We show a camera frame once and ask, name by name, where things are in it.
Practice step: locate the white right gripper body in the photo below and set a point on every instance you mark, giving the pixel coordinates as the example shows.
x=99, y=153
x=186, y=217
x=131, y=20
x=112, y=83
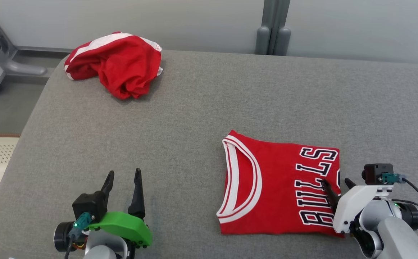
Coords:
x=349, y=208

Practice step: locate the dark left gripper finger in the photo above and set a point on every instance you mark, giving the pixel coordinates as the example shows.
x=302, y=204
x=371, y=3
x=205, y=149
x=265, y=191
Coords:
x=137, y=201
x=107, y=187

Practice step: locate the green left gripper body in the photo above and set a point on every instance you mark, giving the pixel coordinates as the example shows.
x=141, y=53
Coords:
x=126, y=225

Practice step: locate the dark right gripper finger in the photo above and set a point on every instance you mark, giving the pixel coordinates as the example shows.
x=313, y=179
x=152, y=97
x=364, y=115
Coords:
x=331, y=196
x=350, y=183

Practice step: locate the red basketball jersey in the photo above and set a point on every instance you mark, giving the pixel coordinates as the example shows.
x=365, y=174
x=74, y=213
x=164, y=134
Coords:
x=277, y=187

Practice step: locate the red shorts with white stripe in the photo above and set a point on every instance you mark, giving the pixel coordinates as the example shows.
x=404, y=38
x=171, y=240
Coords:
x=122, y=64

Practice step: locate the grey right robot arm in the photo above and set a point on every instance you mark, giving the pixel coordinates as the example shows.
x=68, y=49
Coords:
x=396, y=237

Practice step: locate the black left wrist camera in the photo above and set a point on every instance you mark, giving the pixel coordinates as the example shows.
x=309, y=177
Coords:
x=88, y=205

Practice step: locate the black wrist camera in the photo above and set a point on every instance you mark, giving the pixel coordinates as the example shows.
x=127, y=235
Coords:
x=376, y=174
x=88, y=205

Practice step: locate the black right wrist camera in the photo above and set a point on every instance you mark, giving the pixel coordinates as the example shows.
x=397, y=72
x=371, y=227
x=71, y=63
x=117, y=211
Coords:
x=376, y=174

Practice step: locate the grey metal rail frame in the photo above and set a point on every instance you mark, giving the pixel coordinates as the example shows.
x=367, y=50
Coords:
x=22, y=67

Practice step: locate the grey partition post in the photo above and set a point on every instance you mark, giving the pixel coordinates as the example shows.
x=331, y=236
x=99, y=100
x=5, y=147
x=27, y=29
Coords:
x=273, y=25

